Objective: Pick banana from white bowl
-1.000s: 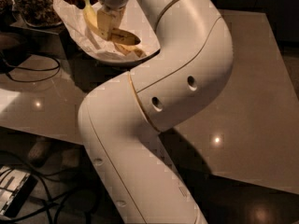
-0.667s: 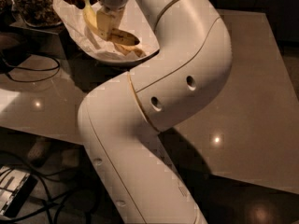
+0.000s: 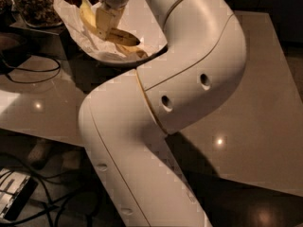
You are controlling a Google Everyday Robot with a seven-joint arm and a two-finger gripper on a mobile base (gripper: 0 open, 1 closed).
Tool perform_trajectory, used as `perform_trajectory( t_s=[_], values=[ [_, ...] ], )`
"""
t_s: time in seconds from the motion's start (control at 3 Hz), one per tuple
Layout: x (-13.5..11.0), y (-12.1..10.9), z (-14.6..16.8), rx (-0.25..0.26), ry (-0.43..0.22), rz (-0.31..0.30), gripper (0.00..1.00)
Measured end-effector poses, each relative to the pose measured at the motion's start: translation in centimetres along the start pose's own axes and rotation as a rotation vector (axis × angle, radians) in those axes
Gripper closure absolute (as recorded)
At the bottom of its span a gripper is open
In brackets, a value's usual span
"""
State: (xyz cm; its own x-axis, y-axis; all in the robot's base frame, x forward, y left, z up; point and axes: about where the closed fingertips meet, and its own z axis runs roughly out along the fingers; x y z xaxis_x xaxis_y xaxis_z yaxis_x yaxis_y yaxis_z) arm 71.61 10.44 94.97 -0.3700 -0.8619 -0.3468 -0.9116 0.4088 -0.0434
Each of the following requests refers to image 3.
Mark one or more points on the dark round object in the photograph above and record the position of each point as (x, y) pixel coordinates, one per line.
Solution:
(13, 49)

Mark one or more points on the left light slipper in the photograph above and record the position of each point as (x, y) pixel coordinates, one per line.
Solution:
(39, 154)

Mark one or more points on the white paper napkin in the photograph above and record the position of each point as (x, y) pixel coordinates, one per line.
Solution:
(70, 15)

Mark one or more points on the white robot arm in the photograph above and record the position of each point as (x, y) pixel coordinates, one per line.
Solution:
(125, 121)

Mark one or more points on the spotted yellow banana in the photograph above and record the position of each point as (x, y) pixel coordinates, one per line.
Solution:
(132, 51)

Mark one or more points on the glass jar of nuts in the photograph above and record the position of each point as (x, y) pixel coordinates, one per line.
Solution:
(38, 13)

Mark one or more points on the white bowl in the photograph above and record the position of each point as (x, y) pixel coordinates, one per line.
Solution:
(138, 20)

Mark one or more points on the dark metal box stand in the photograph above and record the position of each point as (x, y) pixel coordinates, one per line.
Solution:
(54, 42)

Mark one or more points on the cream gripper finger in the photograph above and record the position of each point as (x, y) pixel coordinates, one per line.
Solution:
(107, 19)

